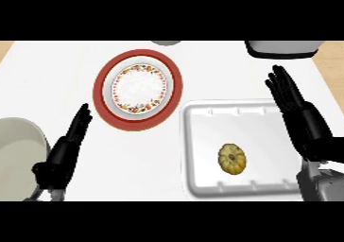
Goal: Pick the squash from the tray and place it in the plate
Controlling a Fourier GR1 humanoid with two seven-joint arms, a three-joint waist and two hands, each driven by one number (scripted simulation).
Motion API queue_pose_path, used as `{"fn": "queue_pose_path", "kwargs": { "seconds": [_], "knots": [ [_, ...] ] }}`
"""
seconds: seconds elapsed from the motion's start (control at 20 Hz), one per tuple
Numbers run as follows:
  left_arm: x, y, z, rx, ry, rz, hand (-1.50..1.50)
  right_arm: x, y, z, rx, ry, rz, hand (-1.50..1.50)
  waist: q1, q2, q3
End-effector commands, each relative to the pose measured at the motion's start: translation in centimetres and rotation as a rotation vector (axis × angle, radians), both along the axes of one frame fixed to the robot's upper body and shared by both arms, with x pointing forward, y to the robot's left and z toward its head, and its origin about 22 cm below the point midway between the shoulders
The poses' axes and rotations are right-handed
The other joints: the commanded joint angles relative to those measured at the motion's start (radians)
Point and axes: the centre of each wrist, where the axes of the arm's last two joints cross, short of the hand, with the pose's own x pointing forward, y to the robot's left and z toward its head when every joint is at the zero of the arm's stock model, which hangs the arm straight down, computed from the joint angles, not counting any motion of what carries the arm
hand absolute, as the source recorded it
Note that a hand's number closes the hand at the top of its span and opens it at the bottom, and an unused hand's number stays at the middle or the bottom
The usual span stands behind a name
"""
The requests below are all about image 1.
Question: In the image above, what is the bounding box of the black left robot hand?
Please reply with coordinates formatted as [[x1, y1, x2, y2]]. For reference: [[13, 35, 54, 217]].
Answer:
[[31, 102, 92, 191]]

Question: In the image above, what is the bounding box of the grey round object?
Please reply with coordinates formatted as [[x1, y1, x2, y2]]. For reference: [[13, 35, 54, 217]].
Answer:
[[148, 40, 182, 47]]

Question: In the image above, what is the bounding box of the yellow squash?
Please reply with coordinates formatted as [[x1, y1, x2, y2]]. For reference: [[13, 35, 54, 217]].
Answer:
[[216, 143, 249, 176]]

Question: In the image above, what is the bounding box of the red round placemat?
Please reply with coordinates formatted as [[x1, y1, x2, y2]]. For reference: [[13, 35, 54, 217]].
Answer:
[[91, 48, 184, 132]]

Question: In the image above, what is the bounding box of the white tray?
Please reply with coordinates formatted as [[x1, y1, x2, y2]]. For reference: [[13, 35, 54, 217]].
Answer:
[[178, 99, 305, 200]]

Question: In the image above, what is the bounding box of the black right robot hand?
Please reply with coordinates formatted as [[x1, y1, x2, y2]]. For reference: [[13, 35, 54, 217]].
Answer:
[[263, 64, 344, 164]]

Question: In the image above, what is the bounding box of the white floral plate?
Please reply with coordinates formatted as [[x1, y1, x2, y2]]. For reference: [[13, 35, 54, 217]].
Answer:
[[100, 56, 174, 121]]

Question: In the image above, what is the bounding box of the grey appliance with dark base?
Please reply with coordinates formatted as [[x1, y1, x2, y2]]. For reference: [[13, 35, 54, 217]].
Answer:
[[244, 40, 325, 60]]

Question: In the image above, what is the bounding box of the beige round bowl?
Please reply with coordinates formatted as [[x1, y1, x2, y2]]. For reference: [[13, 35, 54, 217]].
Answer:
[[0, 117, 51, 202]]

